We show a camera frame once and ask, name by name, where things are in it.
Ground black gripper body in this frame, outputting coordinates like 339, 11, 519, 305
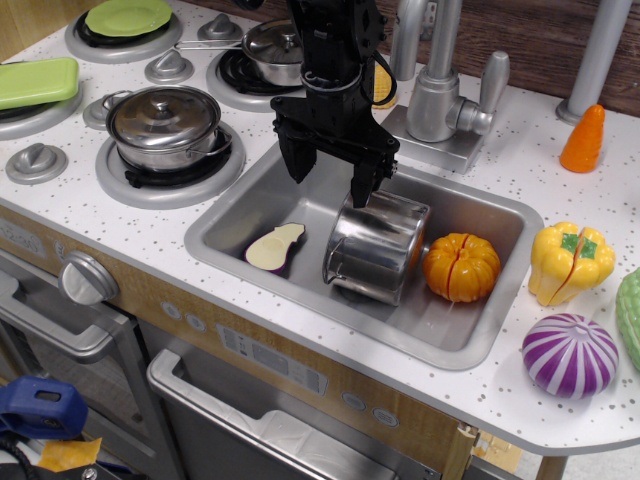
270, 73, 399, 178

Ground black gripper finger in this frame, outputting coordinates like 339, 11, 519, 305
350, 161, 383, 209
279, 135, 317, 183

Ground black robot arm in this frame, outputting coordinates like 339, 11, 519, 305
271, 1, 399, 208

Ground grey sink basin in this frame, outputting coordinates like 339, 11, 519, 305
185, 146, 543, 370

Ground lidded steel pot on burner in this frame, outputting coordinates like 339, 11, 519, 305
106, 86, 232, 173

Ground yellow toy corn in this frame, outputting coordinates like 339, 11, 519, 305
372, 64, 397, 109

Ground silver toy faucet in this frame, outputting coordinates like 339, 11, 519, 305
383, 0, 510, 174

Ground steel saucepan with lid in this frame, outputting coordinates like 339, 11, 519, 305
174, 19, 304, 87

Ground toy eggplant half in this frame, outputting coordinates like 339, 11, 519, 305
244, 223, 306, 273

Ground front right stove burner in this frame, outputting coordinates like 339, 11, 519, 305
95, 124, 246, 210

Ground orange toy pumpkin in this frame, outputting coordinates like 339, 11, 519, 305
422, 233, 501, 303

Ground grey stove knob rear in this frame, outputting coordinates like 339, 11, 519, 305
197, 13, 244, 41

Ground grey stove knob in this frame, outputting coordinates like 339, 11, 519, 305
82, 90, 132, 131
144, 50, 194, 85
197, 13, 244, 41
5, 143, 68, 185

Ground grey stove knob left centre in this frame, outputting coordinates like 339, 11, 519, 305
82, 90, 132, 131

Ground yellow toy bell pepper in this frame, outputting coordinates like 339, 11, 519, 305
528, 222, 616, 306

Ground orange toy carrot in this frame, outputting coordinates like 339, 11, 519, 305
559, 104, 606, 173

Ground green round plate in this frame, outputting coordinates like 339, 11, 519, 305
85, 0, 173, 37

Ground rear left stove burner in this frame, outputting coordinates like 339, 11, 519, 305
64, 14, 183, 64

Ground grey oven knob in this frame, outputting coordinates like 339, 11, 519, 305
58, 251, 119, 306

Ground grey stove knob front left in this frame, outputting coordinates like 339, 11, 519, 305
5, 143, 68, 185

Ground purple striped toy onion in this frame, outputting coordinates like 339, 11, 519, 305
521, 313, 619, 400

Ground front left stove burner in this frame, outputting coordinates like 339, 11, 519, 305
1, 83, 83, 141

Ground green rectangular plate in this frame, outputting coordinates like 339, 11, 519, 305
1, 57, 79, 110

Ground green toy vegetable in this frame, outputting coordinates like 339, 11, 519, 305
616, 269, 640, 370

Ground blue clamp tool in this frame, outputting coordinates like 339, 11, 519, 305
1, 376, 89, 440

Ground grey dishwasher door handle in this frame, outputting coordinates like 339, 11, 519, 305
145, 348, 444, 480

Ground grey oven door handle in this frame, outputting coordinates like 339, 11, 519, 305
1, 272, 134, 364

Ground grey vertical post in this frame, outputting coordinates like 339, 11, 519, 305
556, 0, 633, 126

